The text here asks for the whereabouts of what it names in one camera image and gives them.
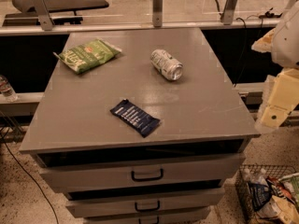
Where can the blue snack bag in basket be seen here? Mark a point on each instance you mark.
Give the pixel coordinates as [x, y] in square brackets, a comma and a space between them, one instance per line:
[260, 195]

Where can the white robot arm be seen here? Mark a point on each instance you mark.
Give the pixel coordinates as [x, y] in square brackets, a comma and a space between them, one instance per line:
[285, 48]

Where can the middle metal bracket post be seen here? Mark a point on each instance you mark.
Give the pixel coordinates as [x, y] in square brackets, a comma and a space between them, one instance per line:
[157, 13]

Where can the plastic bottle in basket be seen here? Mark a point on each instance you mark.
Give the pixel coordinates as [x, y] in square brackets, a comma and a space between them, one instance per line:
[258, 177]

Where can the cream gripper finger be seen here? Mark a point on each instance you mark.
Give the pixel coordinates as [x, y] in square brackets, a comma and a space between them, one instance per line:
[280, 98]
[264, 44]

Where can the drawer black handle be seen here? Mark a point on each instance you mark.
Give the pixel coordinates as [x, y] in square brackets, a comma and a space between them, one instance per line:
[147, 207]
[149, 220]
[147, 176]

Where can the right metal bracket post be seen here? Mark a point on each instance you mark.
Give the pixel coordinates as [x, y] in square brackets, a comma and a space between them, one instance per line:
[227, 15]

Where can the clear plastic water bottle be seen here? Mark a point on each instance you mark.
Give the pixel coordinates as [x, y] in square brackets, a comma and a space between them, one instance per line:
[7, 90]

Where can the silver green 7up can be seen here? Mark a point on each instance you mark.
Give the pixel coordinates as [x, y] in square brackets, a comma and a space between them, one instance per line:
[169, 67]

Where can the left metal bracket post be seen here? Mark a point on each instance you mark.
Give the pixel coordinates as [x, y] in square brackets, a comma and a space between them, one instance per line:
[43, 15]

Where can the middle drawer black handle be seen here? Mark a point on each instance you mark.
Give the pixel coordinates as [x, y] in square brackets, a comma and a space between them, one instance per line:
[147, 207]

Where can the top drawer black handle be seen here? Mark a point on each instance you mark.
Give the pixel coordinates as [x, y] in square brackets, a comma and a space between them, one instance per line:
[147, 176]

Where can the wire basket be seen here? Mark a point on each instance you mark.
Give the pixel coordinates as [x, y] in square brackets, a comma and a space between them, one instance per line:
[243, 192]

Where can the bottom drawer black handle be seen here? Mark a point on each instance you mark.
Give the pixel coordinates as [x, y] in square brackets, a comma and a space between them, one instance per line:
[149, 220]

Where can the grey drawer cabinet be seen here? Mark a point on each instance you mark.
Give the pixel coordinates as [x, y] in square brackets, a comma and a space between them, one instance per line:
[147, 138]

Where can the dark blue snack bar wrapper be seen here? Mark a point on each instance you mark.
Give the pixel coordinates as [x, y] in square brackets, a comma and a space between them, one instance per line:
[135, 117]

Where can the green chip bag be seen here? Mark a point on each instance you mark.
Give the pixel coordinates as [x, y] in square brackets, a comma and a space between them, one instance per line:
[86, 56]

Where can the metal bracket post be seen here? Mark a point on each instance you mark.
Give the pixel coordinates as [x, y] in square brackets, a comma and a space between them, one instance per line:
[227, 15]
[157, 13]
[43, 15]

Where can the metal rail barrier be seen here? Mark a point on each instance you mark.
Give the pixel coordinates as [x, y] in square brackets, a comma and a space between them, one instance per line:
[68, 29]

